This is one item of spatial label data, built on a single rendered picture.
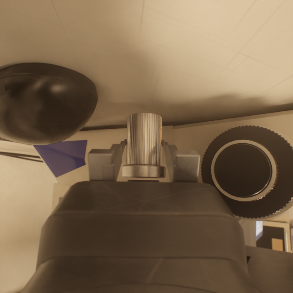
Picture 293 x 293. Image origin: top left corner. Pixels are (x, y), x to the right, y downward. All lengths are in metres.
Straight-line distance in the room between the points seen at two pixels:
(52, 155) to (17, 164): 0.41
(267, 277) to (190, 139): 0.20
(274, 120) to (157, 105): 0.09
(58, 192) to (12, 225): 0.39
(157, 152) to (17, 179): 0.58
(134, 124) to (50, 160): 0.17
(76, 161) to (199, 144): 0.14
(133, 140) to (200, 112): 0.07
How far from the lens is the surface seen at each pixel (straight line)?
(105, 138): 0.23
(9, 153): 0.55
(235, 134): 0.16
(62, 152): 0.27
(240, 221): 0.70
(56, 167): 0.30
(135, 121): 0.15
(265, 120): 0.19
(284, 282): 0.32
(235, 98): 0.17
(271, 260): 0.38
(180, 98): 0.16
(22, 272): 0.76
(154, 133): 0.15
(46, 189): 0.74
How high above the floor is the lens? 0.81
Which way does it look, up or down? 8 degrees down
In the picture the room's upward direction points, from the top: 179 degrees counter-clockwise
